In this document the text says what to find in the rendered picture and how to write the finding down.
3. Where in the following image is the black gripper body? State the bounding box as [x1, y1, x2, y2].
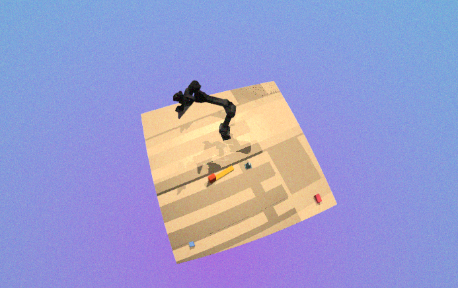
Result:
[176, 93, 195, 110]

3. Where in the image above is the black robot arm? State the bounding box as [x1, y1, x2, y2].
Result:
[173, 80, 236, 141]

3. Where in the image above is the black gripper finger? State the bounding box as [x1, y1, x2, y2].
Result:
[176, 109, 184, 119]
[183, 98, 193, 113]

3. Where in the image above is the red rectangular block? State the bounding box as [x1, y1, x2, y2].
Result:
[314, 194, 322, 203]

